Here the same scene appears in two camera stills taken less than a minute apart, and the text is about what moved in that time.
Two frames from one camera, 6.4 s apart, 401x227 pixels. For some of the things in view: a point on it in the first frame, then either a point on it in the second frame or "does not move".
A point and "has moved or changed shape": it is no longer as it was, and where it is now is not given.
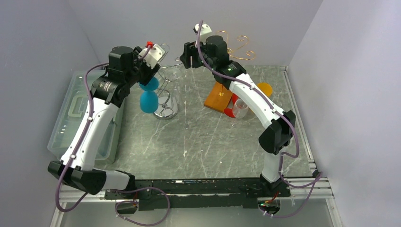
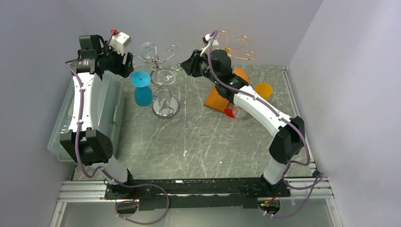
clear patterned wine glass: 239,108 does not move
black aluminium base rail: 199,194 does not move
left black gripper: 149,72 to 121,69
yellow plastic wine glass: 265,88 does not move
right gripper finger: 190,54 to 192,65
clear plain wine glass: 173,74 to 165,77
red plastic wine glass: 229,110 does not move
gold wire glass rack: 233,51 does not move
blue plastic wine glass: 149,98 has moved or changed shape
